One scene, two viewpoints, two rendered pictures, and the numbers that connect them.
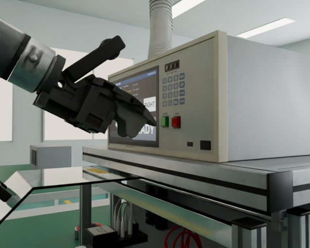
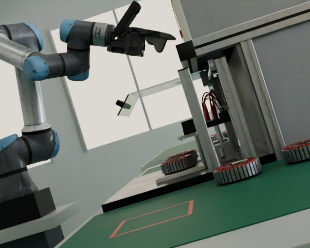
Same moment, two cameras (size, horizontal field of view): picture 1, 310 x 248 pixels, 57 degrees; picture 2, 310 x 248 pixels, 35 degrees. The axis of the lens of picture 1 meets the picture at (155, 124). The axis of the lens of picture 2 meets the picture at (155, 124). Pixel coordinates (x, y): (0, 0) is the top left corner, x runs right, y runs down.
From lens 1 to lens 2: 116 cm
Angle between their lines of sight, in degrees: 37
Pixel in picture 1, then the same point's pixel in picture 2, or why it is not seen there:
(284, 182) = (186, 46)
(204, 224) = not seen: hidden behind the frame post
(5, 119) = (200, 85)
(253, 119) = (207, 15)
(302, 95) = not seen: outside the picture
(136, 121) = (159, 41)
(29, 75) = (99, 40)
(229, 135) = (191, 31)
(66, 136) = not seen: hidden behind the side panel
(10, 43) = (87, 29)
